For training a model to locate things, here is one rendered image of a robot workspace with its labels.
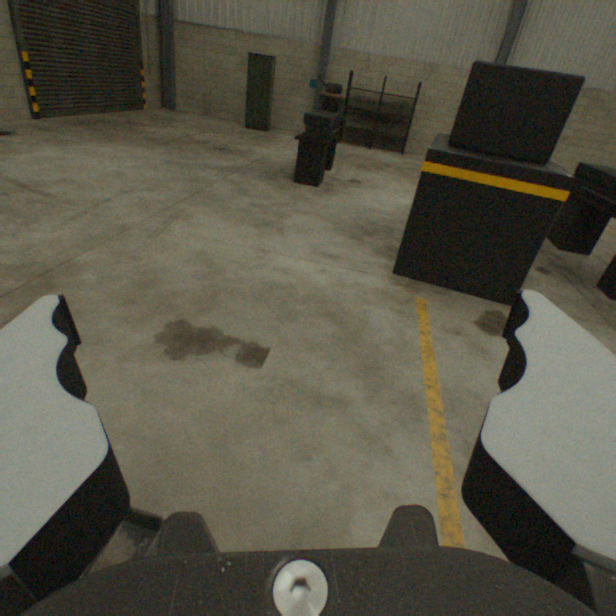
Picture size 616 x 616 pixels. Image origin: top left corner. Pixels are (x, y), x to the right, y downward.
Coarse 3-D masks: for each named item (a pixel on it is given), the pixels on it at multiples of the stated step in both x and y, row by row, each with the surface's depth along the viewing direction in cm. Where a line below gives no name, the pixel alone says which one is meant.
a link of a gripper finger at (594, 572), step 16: (576, 560) 5; (560, 576) 5; (576, 576) 5; (592, 576) 5; (608, 576) 5; (576, 592) 5; (592, 592) 4; (608, 592) 4; (592, 608) 4; (608, 608) 4
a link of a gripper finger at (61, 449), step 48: (0, 336) 9; (48, 336) 9; (0, 384) 7; (48, 384) 7; (0, 432) 6; (48, 432) 6; (96, 432) 6; (0, 480) 6; (48, 480) 6; (96, 480) 6; (0, 528) 5; (48, 528) 5; (96, 528) 6; (0, 576) 5; (48, 576) 5
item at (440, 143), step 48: (480, 96) 339; (528, 96) 328; (576, 96) 318; (432, 144) 356; (480, 144) 355; (528, 144) 343; (432, 192) 350; (480, 192) 337; (528, 192) 325; (432, 240) 370; (480, 240) 355; (528, 240) 342; (480, 288) 375
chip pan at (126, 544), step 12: (120, 528) 102; (132, 528) 103; (144, 528) 103; (120, 540) 100; (132, 540) 100; (144, 540) 101; (108, 552) 97; (120, 552) 97; (132, 552) 98; (144, 552) 98; (96, 564) 94; (108, 564) 95
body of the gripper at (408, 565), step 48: (192, 528) 5; (432, 528) 5; (96, 576) 4; (144, 576) 4; (192, 576) 4; (240, 576) 4; (288, 576) 4; (336, 576) 4; (384, 576) 4; (432, 576) 4; (480, 576) 4; (528, 576) 4
